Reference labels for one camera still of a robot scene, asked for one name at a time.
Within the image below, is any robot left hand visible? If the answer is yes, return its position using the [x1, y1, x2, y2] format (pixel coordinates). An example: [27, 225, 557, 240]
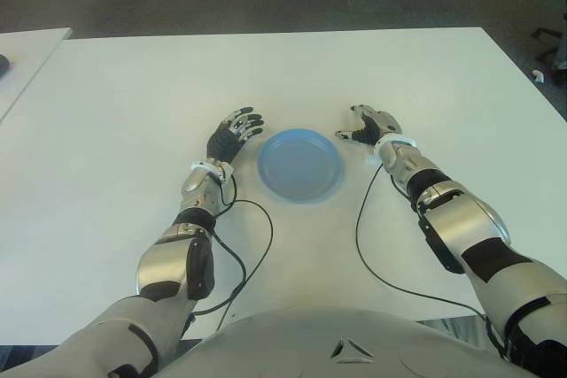
[206, 106, 266, 162]

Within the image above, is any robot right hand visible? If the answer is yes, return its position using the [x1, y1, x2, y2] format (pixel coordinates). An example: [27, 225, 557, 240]
[334, 104, 404, 147]

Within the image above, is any blue plastic plate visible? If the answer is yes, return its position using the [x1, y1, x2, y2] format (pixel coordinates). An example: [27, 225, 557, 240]
[257, 127, 346, 206]

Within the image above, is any black office chair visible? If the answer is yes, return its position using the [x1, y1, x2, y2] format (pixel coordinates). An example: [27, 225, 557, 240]
[531, 26, 567, 82]

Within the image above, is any white side table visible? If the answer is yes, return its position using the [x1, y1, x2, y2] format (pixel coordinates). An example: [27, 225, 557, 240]
[0, 27, 73, 125]

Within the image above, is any grey robot torso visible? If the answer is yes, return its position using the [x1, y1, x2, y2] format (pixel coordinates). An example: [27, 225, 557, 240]
[154, 305, 524, 378]

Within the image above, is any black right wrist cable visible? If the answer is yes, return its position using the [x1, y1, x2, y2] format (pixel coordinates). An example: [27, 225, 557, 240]
[354, 165, 506, 358]

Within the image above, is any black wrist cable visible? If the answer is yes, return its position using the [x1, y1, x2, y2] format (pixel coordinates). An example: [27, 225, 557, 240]
[190, 174, 275, 322]
[354, 165, 506, 358]

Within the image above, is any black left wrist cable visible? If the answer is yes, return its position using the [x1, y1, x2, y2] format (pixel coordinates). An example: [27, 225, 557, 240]
[190, 174, 275, 322]

